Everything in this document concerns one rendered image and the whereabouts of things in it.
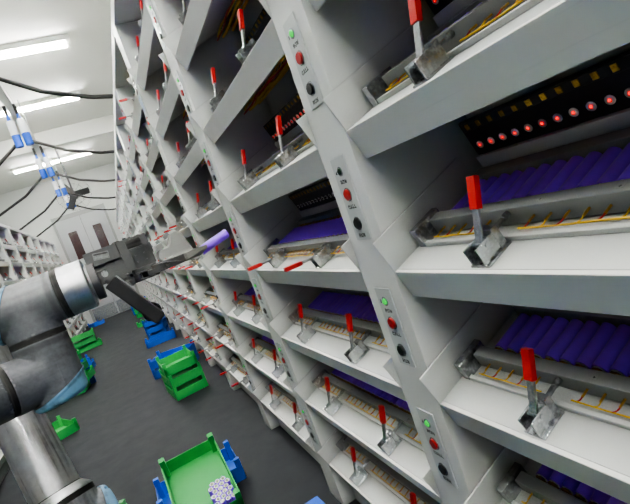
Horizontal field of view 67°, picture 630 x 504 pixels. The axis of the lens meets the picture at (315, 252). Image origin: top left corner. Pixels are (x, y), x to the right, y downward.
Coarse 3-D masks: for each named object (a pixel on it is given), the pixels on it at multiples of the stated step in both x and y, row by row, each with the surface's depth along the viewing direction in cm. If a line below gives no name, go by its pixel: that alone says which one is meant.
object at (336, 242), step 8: (304, 240) 105; (312, 240) 100; (320, 240) 95; (328, 240) 91; (336, 240) 87; (344, 240) 84; (272, 248) 123; (280, 248) 117; (288, 248) 112; (296, 248) 108; (304, 248) 104; (312, 248) 100; (336, 248) 88; (288, 256) 111
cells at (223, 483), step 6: (216, 480) 156; (222, 480) 156; (228, 480) 155; (210, 486) 154; (216, 486) 154; (222, 486) 154; (228, 486) 153; (210, 492) 153; (216, 492) 152; (222, 492) 152; (228, 492) 151; (216, 498) 150; (222, 498) 149; (228, 498) 149; (234, 498) 150
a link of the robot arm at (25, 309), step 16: (48, 272) 82; (16, 288) 79; (32, 288) 79; (48, 288) 80; (0, 304) 77; (16, 304) 78; (32, 304) 79; (48, 304) 80; (64, 304) 81; (0, 320) 77; (16, 320) 78; (32, 320) 78; (48, 320) 80; (0, 336) 78; (16, 336) 78; (32, 336) 78
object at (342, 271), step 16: (320, 208) 118; (288, 224) 132; (272, 240) 131; (256, 256) 129; (304, 256) 104; (336, 256) 88; (352, 256) 72; (272, 272) 116; (288, 272) 105; (304, 272) 96; (320, 272) 88; (336, 272) 81; (352, 272) 76; (336, 288) 88; (352, 288) 81
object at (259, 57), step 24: (264, 0) 68; (240, 24) 85; (264, 24) 107; (264, 48) 76; (240, 72) 87; (264, 72) 81; (216, 96) 109; (240, 96) 94; (264, 96) 121; (216, 120) 112
